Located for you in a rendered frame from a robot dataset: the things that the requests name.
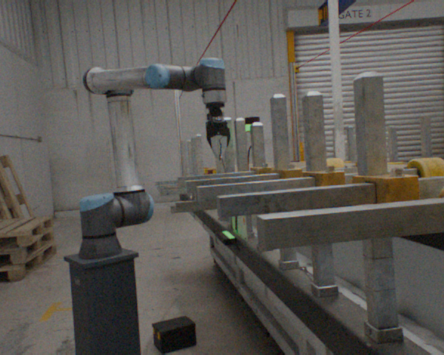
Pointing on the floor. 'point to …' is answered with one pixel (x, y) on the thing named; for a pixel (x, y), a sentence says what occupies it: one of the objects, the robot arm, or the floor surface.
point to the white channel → (336, 79)
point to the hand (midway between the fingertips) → (220, 157)
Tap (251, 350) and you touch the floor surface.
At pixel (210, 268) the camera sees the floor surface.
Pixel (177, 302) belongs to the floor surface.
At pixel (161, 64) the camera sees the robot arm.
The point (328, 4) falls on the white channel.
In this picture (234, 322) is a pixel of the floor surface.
